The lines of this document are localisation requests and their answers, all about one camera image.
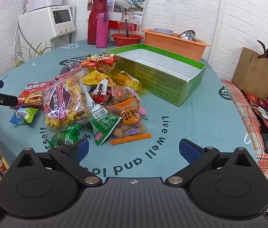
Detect yellow small packet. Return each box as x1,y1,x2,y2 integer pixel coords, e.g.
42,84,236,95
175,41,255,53
84,71,107,86

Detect red thermos jug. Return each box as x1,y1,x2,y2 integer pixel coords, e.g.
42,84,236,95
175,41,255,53
87,0,111,45

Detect green triangular packet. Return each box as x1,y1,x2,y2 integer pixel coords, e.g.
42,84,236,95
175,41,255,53
90,104,122,147

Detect large brown cardboard box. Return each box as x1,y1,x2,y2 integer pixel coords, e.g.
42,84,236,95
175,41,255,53
232,47,268,100

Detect red orange snack packet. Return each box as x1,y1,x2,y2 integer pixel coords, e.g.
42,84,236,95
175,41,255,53
80,53,120,74

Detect plaid blanket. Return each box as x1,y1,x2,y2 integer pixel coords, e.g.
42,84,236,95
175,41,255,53
222,79,268,200

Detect yellow corn snack bag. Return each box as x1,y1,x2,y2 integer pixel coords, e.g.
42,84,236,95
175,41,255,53
110,70,143,91

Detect clear glass pitcher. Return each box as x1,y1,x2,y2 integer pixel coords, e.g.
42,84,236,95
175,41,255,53
118,12,140,38

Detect orange bag round snacks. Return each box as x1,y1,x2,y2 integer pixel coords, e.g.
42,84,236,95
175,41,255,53
105,97,152,146

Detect clear packet brown buns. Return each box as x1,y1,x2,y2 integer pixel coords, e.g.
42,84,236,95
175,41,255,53
105,84,141,108

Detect white appliance with screen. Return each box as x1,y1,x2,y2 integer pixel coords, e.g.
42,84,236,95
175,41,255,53
18,5,76,50

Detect metal bowl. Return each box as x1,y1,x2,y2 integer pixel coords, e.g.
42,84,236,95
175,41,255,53
177,30,197,43

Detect red plastic basin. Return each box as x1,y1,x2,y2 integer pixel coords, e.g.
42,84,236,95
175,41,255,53
111,33,144,47

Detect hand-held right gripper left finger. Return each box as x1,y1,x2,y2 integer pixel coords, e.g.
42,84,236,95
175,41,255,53
10,138,103,187

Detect clear bag yellow twisted crackers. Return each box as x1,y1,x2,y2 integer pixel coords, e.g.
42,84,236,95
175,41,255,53
42,69,95,131

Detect green cardboard box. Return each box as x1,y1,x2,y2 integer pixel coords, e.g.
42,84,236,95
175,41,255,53
103,43,207,107

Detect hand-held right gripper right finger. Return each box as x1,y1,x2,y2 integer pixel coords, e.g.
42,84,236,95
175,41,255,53
166,138,258,187

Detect red biscuit packet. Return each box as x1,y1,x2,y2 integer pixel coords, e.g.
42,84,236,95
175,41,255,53
17,81,56,107

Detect yellow flower plant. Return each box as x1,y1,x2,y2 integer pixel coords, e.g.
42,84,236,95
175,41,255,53
13,40,52,69

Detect chocolate ball packet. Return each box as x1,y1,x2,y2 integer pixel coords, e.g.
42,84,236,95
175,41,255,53
93,79,109,102

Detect blue green small packet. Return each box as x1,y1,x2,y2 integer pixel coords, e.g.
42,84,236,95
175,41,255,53
10,107,40,125

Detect red flat box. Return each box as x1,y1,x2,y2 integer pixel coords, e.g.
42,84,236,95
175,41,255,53
241,89,268,131

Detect orange plastic basin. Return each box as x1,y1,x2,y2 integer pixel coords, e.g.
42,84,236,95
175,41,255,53
141,28,210,62

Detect pink thermos bottle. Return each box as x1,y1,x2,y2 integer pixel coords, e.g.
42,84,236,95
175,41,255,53
96,12,109,48

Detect blue rimmed plate stack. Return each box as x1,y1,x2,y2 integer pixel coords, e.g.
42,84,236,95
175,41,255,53
153,28,174,35

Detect clear bag dark cookies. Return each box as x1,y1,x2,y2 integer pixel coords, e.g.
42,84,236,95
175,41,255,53
56,61,83,80

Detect red wall sticker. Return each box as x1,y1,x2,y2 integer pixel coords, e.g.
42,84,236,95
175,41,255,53
108,20,125,30

